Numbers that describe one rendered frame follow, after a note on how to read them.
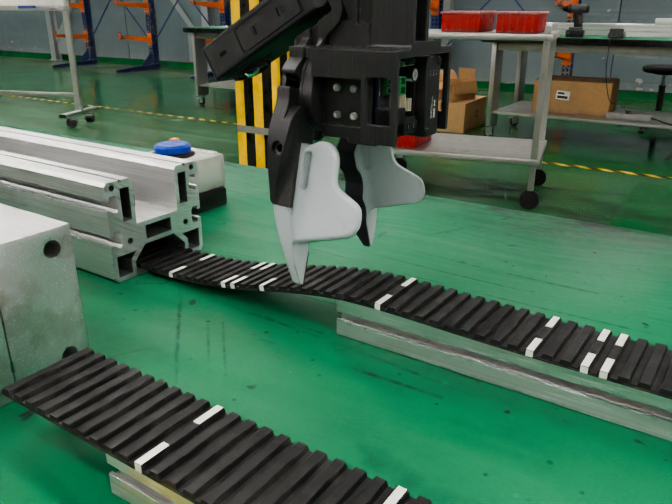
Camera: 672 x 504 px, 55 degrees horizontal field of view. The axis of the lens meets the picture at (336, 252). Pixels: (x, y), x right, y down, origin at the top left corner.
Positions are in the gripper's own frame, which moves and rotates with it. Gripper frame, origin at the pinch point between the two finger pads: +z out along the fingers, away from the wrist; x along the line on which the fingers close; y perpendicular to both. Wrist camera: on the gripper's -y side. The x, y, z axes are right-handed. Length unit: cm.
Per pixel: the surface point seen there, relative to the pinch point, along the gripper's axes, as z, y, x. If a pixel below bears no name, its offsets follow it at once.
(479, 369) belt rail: 4.7, 12.7, -2.0
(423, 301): 1.9, 8.0, -0.6
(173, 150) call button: -1.6, -28.3, 11.8
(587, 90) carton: 44, -94, 474
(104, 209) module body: -0.6, -19.4, -4.0
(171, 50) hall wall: 53, -830, 739
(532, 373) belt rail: 4.3, 15.7, -1.3
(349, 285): 2.0, 2.6, -1.0
